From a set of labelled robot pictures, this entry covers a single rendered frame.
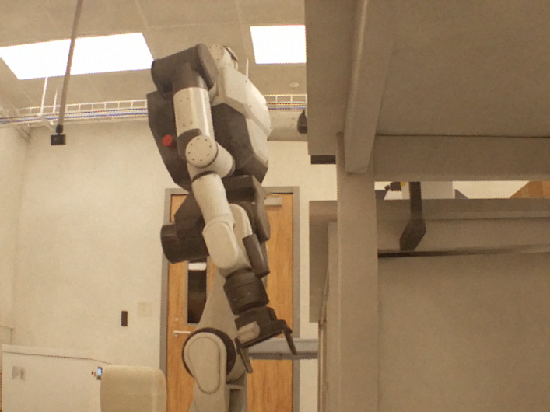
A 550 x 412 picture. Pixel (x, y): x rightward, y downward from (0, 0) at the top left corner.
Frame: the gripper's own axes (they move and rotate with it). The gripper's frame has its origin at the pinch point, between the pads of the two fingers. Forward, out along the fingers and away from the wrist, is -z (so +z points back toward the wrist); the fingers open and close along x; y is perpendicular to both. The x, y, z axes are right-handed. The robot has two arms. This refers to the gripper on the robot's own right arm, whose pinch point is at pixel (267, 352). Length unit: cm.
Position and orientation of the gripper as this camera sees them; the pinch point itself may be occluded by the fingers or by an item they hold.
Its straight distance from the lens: 150.0
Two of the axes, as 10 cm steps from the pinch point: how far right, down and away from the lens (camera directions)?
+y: 3.4, 2.6, 9.0
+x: 8.8, -4.3, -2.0
